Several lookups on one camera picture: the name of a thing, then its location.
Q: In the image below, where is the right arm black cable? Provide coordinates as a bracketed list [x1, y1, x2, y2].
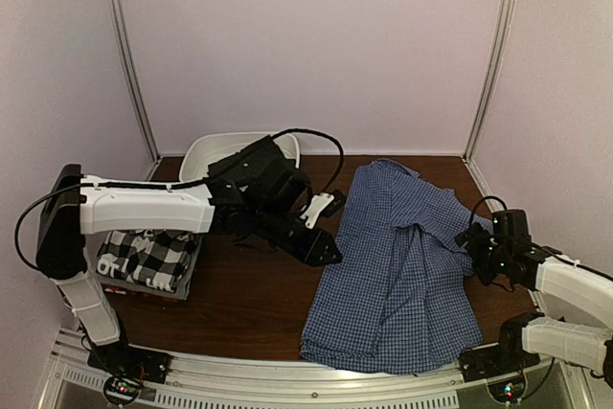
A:
[466, 195, 513, 293]

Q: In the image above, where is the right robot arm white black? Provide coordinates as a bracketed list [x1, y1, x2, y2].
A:
[455, 209, 612, 384]

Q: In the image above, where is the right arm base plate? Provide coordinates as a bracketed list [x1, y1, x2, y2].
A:
[458, 344, 541, 382]

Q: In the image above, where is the black patterned shirt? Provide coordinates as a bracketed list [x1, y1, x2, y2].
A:
[207, 135, 296, 184]

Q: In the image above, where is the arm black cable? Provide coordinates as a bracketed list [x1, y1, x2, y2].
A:
[14, 127, 346, 276]
[466, 195, 513, 293]

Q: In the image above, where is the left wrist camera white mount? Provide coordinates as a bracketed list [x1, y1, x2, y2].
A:
[299, 190, 347, 229]

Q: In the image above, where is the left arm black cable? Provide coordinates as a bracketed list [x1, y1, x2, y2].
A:
[14, 127, 346, 276]

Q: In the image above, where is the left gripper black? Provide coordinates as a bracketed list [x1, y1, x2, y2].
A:
[254, 205, 343, 268]

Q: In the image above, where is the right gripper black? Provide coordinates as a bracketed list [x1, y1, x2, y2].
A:
[455, 222, 511, 285]

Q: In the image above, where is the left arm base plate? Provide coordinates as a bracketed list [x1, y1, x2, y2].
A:
[87, 342, 171, 384]

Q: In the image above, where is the right aluminium frame post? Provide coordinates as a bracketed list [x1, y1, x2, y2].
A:
[463, 0, 516, 164]

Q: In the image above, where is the left aluminium frame post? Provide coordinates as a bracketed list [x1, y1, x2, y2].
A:
[108, 0, 161, 163]

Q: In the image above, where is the white plastic tub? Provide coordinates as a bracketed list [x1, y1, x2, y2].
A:
[178, 131, 273, 182]

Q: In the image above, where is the aluminium frame post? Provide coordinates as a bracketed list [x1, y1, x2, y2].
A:
[463, 0, 516, 164]
[108, 0, 161, 163]

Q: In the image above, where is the blue checked long sleeve shirt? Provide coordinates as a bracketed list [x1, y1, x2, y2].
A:
[300, 159, 483, 375]

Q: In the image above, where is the black white plaid folded shirt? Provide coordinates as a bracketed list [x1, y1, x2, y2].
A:
[96, 230, 200, 294]

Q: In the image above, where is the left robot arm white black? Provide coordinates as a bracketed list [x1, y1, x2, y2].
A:
[35, 160, 345, 375]

